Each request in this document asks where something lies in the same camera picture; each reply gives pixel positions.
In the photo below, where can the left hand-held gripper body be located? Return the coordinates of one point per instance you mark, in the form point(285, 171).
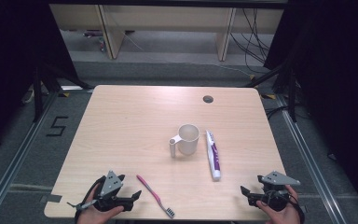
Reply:
point(110, 185)

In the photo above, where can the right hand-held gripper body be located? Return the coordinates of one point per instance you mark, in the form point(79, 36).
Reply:
point(276, 179)

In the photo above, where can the pink and grey toothbrush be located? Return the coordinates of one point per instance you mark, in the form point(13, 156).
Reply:
point(150, 189)

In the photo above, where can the white and purple toothpaste tube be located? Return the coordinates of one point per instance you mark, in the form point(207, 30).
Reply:
point(214, 155)

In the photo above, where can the person's left hand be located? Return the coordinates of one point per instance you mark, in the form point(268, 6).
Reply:
point(93, 216)

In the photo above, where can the person's right hand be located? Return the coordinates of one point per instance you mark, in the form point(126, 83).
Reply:
point(284, 217)

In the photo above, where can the grey tape strip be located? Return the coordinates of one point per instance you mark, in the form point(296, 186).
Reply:
point(52, 198)

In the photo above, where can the yellow and black tape piece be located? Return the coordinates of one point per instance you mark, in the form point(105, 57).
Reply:
point(268, 96)

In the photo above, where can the black metal stand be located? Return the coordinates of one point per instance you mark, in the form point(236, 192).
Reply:
point(292, 93)
point(38, 93)

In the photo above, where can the black curtain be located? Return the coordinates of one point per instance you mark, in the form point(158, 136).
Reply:
point(9, 62)
point(338, 77)

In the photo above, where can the aluminium floor rail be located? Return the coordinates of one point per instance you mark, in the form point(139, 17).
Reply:
point(310, 161)
point(15, 161)

